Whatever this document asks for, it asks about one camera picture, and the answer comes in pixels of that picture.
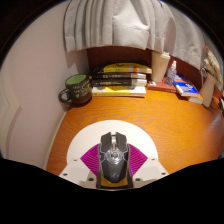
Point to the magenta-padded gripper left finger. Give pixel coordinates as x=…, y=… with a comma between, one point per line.
x=75, y=171

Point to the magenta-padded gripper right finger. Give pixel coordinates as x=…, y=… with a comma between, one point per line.
x=150, y=170

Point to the grey black computer mouse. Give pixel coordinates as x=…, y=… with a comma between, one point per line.
x=114, y=160

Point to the round white yellow mouse pad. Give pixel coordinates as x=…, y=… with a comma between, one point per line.
x=93, y=136

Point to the dark mug with green inside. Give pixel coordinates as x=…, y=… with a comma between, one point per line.
x=80, y=90

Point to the dark red book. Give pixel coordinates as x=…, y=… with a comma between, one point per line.
x=159, y=86

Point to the yellow white book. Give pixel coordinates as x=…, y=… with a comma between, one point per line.
x=116, y=91

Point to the blue cover book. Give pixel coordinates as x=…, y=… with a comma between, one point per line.
x=186, y=87

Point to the small clear sanitizer bottle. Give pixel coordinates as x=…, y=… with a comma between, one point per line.
x=170, y=76

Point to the white ceramic vase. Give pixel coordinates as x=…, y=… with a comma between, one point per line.
x=207, y=90

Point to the white lidded cup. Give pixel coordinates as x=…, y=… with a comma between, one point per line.
x=159, y=66

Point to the yellow black cover book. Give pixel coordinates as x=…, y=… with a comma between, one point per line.
x=125, y=68

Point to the white curtain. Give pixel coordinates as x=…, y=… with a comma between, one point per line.
x=123, y=23

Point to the white wall panel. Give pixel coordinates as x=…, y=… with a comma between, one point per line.
x=8, y=116

